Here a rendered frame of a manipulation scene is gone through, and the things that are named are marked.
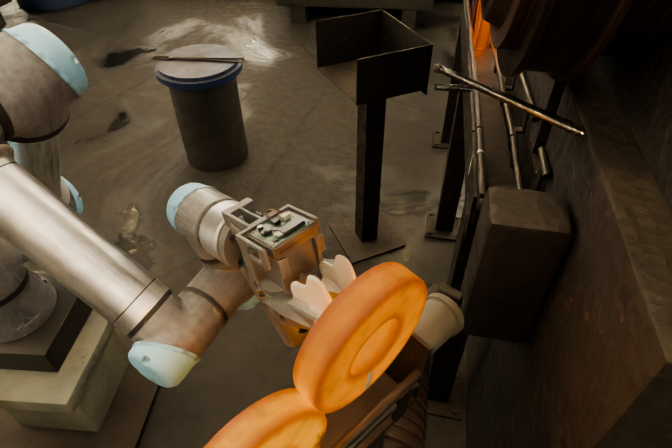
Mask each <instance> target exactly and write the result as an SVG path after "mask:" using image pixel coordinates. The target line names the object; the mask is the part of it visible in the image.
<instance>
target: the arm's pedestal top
mask: <svg viewBox="0 0 672 448"><path fill-rule="evenodd" d="M114 330H115V326H114V325H112V324H111V323H110V322H109V321H107V320H106V319H105V318H104V317H102V316H101V315H100V314H98V313H97V312H96V311H95V310H92V312H91V314H90V315H89V317H88V319H87V321H86V323H85V324H84V326H83V328H82V330H81V332H80V334H79V335H78V337H77V339H76V341H75V343H74V344H73V346H72V348H71V350H70V352H69V353H68V355H67V357H66V359H65V361H64V363H63V364H62V366H61V368H60V370H59V372H42V371H27V370H12V369H0V408H3V409H17V410H31V411H45V412H60V413H74V411H75V409H76V407H77V405H78V403H79V401H80V399H81V397H82V395H83V393H84V391H85V389H86V387H87V384H88V382H89V380H90V378H91V376H92V374H93V372H94V370H95V368H96V366H97V364H98V362H99V360H100V358H101V356H102V354H103V352H104V350H105V348H106V346H107V344H108V342H109V340H110V338H111V336H112V334H113V332H114Z"/></svg>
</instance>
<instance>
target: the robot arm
mask: <svg viewBox="0 0 672 448"><path fill-rule="evenodd" d="M88 86H89V83H88V78H87V75H86V73H85V71H84V69H83V67H82V65H81V64H80V62H79V61H78V59H77V58H76V57H75V55H74V54H73V53H72V52H71V50H70V49H69V48H68V47H67V46H66V45H65V44H64V43H63V42H62V41H61V40H60V39H59V38H58V37H56V36H55V35H54V34H53V33H51V32H50V31H48V30H47V29H45V28H43V27H41V26H39V25H36V24H33V23H23V24H20V25H17V26H15V27H12V28H9V29H6V28H5V29H2V32H0V343H5V342H10V341H14V340H17V339H20V338H22V337H24V336H26V335H28V334H30V333H31V332H33V331H35V330H36V329H37V328H39V327H40V326H41V325H42V324H43V323H44V322H45V321H46V320H47V319H48V318H49V316H50V315H51V314H52V312H53V310H54V308H55V306H56V303H57V292H56V290H55V288H54V287H53V286H52V284H51V283H50V282H49V281H48V280H47V279H45V278H44V277H42V276H40V275H38V274H36V273H34V272H32V271H30V270H28V269H27V268H26V267H25V266H24V263H25V262H27V261H28V260H29V259H30V260H32V261H33V262H34V263H35V264H37V265H38V266H39V267H40V268H42V269H43V270H44V271H45V272H47V273H48V274H49V275H50V276H52V277H53V278H54V279H56V280H57V281H58V282H59V283H61V284H62V285H63V286H64V287H66V288H67V289H68V290H69V291H71V292H72V293H73V294H74V295H76V296H77V297H78V298H80V299H81V300H82V301H83V302H85V303H86V304H87V305H88V306H90V307H91V308H92V309H93V310H95V311H96V312H97V313H98V314H100V315H101V316H102V317H104V318H105V319H106V320H107V321H109V322H110V323H111V324H112V325H114V326H115V327H116V328H117V329H119V330H120V331H121V332H122V333H124V334H125V335H127V337H129V338H130V339H131V340H132V341H133V342H135V343H134V344H133V345H132V349H131V350H130V351H129V353H128V359H129V361H130V363H131V364H132V365H133V366H134V367H135V368H136V369H137V370H138V371H139V372H140V373H141V374H142V375H144V376H145V377H146V378H148V379H149V380H151V381H152V382H154V383H156V384H158V385H160V386H162V387H166V388H171V387H174V386H177V385H179V384H180V382H181V381H182V380H183V379H184V378H185V376H186V375H187V374H188V373H189V371H190V370H191V369H192V368H193V367H194V365H195V364H197V363H198V362H199V361H200V358H201V356H202V355H203V354H204V352H205V351H206V350H207V348H208V347H209V346H210V344H211V343H212V342H213V340H214V339H215V338H216V336H217V335H218V334H219V332H220V331H221V330H222V328H223V327H224V326H225V324H226V323H227V322H228V321H229V320H230V318H231V317H232V316H233V314H234V313H235V312H236V310H247V309H251V308H253V307H255V306H256V305H257V303H259V302H260V303H261V305H262V307H263V308H264V310H265V312H266V313H267V315H268V317H269V318H270V320H271V322H272V323H273V325H274V326H275V328H276V330H277V331H278V333H279V335H280V336H281V338H282V340H283V341H284V343H285V344H286V345H287V346H290V347H294V348H295V347H297V346H299V345H300V344H301V343H302V342H303V341H304V340H305V338H306V336H307V334H308V333H309V331H310V330H311V328H312V326H313V325H314V324H315V322H316V321H317V319H318V318H319V317H320V315H321V314H322V313H323V311H324V310H325V309H326V308H327V306H328V305H329V304H330V303H331V302H332V301H333V300H334V298H335V297H336V296H337V295H338V294H339V293H340V292H341V291H342V290H343V289H344V288H345V287H347V286H348V285H349V284H350V283H351V282H352V281H353V280H355V279H356V275H355V272H354V270H353V267H352V265H351V263H350V262H349V260H348V259H347V258H346V257H344V256H342V255H337V256H336V257H335V260H334V259H326V258H323V259H322V254H321V252H323V251H324V250H326V247H325V243H324V239H323V234H322V233H321V229H320V225H319V220H318V217H316V216H314V215H311V214H309V213H307V212H305V211H302V210H300V209H298V208H296V207H294V206H291V205H289V204H287V205H286V206H284V207H282V208H281V209H279V210H278V209H274V208H270V209H268V210H267V214H266V213H260V212H258V211H256V207H255V204H254V201H253V200H252V199H249V198H245V199H243V200H241V201H240V202H239V201H237V200H235V199H233V198H231V197H229V196H227V195H225V194H223V193H221V192H219V191H218V190H217V189H216V188H214V187H211V186H206V185H203V184H200V183H189V184H185V185H183V186H181V187H179V188H178V189H177V190H176V191H175V192H174V193H173V194H172V195H171V197H170V199H169V201H168V204H167V209H166V212H167V218H168V220H169V222H170V224H171V225H172V226H173V227H174V229H175V230H176V231H177V232H178V233H179V234H181V235H184V236H185V237H186V239H187V240H188V241H189V243H190V245H191V246H192V248H193V249H194V251H195V252H196V254H197V256H198V257H199V259H200V261H201V262H202V264H203V265H204V267H203V268H202V269H201V270H200V272H199V273H198V274H197V275H196V276H195V277H194V279H193V280H192V281H191V282H190V283H189V284H188V285H187V287H185V288H184V289H183V290H182V291H181V293H180V294H179V295H178V296H177V295H176V294H175V293H174V292H172V291H171V290H170V289H169V288H168V287H167V286H166V285H164V284H163V283H162V282H161V281H159V280H158V279H157V278H156V277H155V276H153V275H152V274H151V273H150V272H149V271H147V270H146V269H145V268H144V267H143V266H141V265H140V264H139V263H138V262H137V261H135V260H134V259H133V258H132V257H131V256H129V255H128V254H127V253H126V252H124V251H123V250H122V249H121V248H120V247H118V246H117V245H116V244H115V243H114V242H112V241H111V240H110V239H109V238H108V237H106V236H105V235H104V234H103V233H102V232H100V231H99V230H98V229H97V228H95V227H94V226H93V225H92V224H91V223H89V222H88V221H87V220H86V219H85V218H83V217H82V216H81V214H82V212H83V202H82V199H81V197H79V196H78V195H79V193H78V192H77V190H76V189H75V188H74V187H73V185H72V184H71V183H70V182H68V181H67V180H66V179H65V178H63V177H62V176H61V173H60V145H59V134H60V133H61V132H62V131H63V130H64V129H65V128H66V126H67V124H68V122H69V117H70V103H71V102H72V101H73V100H75V99H77V98H81V97H82V95H83V94H84V93H85V92H86V91H87V90H88ZM270 210H273V211H272V212H270V213H269V211H270ZM297 213H299V214H301V215H299V214H297ZM276 215H279V216H277V217H276V218H273V217H275V216H276ZM302 215H303V216H302ZM304 216H305V217H304ZM306 217H307V218H306ZM308 218H310V219H308Z"/></svg>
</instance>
